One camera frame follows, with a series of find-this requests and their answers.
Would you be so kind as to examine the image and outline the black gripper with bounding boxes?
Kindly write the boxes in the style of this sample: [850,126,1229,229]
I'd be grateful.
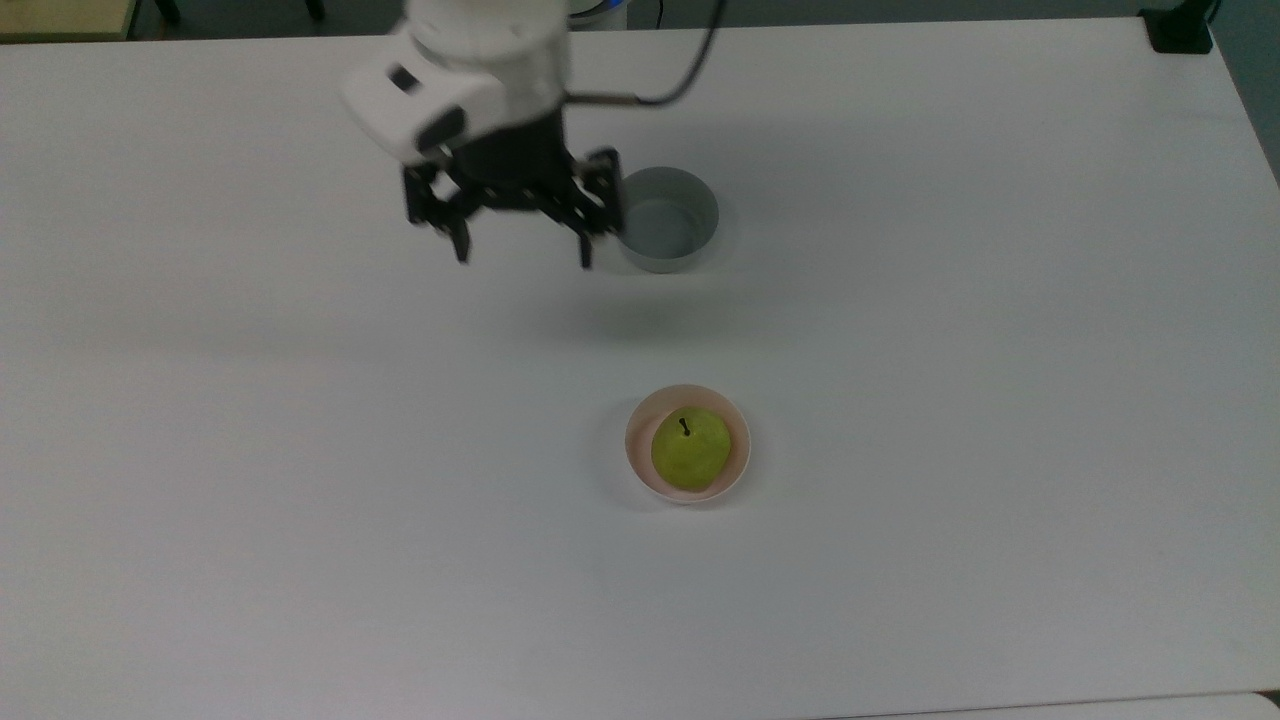
[402,109,627,271]

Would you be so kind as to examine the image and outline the green pear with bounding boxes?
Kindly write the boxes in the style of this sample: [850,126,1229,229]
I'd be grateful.
[651,406,733,492]

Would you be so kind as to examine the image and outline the grey bowl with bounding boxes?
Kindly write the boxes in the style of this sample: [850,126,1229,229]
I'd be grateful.
[615,166,721,274]

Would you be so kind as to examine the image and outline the pink bowl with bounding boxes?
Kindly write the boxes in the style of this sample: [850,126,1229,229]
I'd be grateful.
[624,384,752,505]

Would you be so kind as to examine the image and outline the light wooden furniture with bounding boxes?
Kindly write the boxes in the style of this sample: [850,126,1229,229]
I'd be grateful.
[0,0,137,42]

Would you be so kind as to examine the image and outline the black clamp pole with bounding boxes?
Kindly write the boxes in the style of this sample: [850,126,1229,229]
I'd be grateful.
[1140,0,1221,56]

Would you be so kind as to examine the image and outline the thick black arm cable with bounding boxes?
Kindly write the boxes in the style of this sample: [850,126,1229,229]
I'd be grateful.
[565,0,728,109]

